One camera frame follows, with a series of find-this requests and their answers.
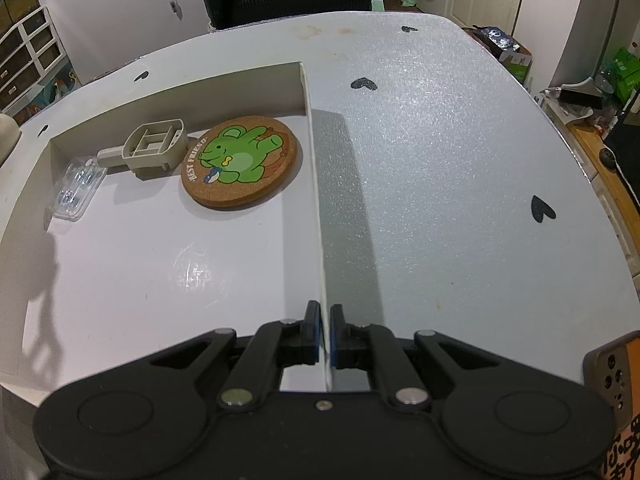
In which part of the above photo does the cat-shaped ceramic jar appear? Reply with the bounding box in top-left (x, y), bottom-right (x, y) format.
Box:
top-left (0, 114), bottom-right (21, 162)

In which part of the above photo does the dark printed cardboard box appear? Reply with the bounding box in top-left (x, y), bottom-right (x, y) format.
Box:
top-left (472, 25), bottom-right (534, 84)

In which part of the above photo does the white shallow box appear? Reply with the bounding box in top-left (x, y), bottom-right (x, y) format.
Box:
top-left (0, 60), bottom-right (333, 393)

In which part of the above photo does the frog print cork coaster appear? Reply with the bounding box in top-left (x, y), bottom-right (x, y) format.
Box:
top-left (181, 115), bottom-right (299, 210)

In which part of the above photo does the phone with orange case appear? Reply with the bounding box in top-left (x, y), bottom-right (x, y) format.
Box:
top-left (582, 331), bottom-right (640, 480)

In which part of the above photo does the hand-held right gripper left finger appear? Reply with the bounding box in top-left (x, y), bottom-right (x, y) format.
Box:
top-left (145, 301), bottom-right (321, 408)

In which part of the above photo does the white drawer unit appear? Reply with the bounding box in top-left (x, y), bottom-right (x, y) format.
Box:
top-left (0, 7), bottom-right (69, 114)

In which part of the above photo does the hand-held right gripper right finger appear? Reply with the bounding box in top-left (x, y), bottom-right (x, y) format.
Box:
top-left (330, 305), bottom-right (506, 407)

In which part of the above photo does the white heart-print table cover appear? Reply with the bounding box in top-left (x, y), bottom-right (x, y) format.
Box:
top-left (0, 10), bottom-right (640, 411)

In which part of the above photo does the green plastic bag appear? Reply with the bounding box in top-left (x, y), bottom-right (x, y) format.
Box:
top-left (597, 47), bottom-right (640, 107)

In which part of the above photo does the beige soap dish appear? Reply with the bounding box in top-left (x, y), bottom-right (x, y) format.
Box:
top-left (97, 118), bottom-right (188, 181)

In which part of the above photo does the clear plastic case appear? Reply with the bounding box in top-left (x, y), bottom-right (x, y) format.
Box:
top-left (52, 157), bottom-right (107, 222)

